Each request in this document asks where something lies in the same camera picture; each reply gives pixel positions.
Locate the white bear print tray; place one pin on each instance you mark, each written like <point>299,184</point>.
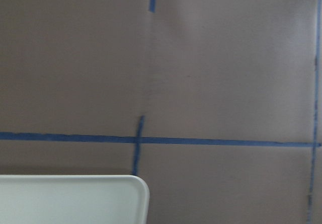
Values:
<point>73,199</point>

